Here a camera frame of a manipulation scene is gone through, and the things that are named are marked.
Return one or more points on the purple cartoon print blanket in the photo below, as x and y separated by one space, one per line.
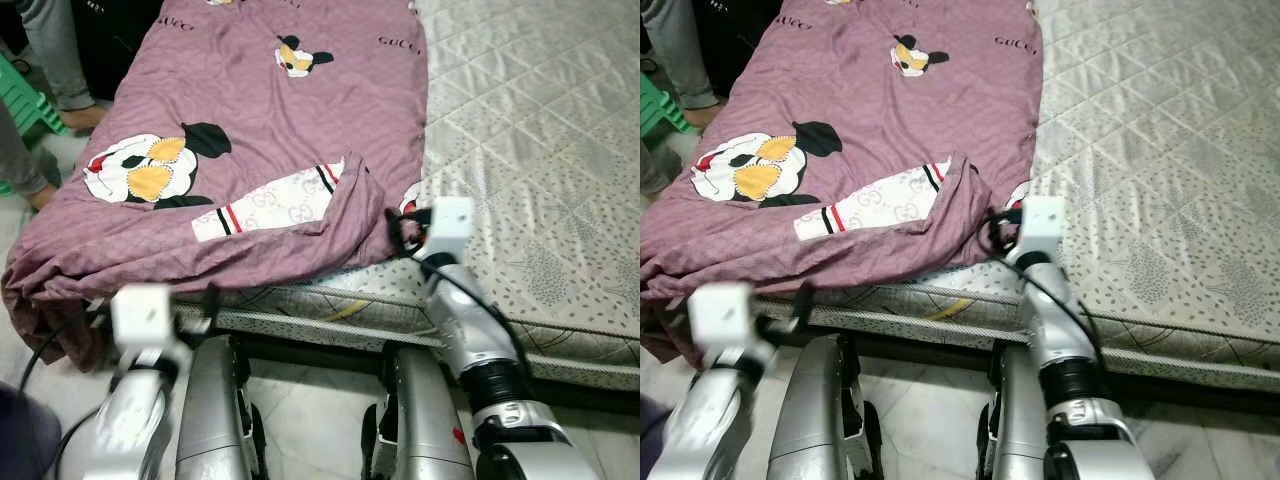
860 100
250 100

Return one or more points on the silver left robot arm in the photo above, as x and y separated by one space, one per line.
125 420
710 420

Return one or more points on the silver robot leg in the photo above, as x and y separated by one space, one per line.
425 420
815 420
215 420
1015 420

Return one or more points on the grey quilted mattress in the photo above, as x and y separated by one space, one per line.
540 100
1160 100

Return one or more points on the dark bed base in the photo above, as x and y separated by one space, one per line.
560 390
1180 390

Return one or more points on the green plastic stool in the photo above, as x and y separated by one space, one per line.
660 105
25 100

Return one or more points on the person in grey trousers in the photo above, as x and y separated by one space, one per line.
680 50
55 50

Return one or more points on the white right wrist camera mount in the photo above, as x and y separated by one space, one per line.
1043 225
450 225

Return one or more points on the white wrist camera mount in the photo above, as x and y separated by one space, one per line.
1043 225
450 225
720 315
140 315

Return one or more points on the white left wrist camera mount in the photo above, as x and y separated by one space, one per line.
140 315
720 315

